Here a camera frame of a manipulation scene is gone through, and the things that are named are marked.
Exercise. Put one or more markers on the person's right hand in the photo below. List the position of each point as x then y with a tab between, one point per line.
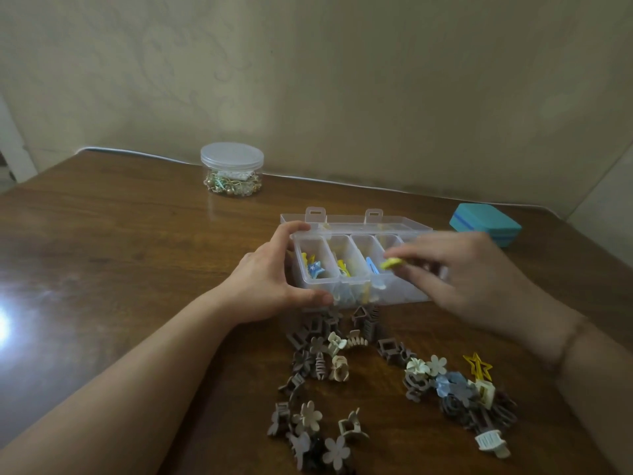
484	286

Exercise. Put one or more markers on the person's left hand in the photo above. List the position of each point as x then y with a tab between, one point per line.
257	289

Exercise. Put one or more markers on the person's left thumb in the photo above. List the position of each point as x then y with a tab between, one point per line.
310	295

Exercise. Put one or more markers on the person's right thumb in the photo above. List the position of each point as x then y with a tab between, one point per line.
425	286

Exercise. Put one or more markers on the small yellow hair clip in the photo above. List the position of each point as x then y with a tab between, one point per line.
393	264

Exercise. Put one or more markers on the clear plastic organizer box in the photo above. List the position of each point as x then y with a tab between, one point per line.
356	291

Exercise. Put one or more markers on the person's left forearm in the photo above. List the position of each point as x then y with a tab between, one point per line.
123	390

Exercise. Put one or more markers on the person's right forearm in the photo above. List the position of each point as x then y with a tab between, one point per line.
601	390

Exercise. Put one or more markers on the blue star hair clip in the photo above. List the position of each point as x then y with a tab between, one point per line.
315	270

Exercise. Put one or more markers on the blue snap hair clip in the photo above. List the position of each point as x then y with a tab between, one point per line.
372	266

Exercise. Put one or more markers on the pile of small claw clips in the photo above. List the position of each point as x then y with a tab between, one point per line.
341	361

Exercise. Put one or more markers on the blue rectangular box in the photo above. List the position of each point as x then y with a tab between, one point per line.
487	223

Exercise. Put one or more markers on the yellow star outline clip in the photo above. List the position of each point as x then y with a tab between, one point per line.
478	367

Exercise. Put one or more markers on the clear jar with lid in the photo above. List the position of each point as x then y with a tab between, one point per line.
232	170

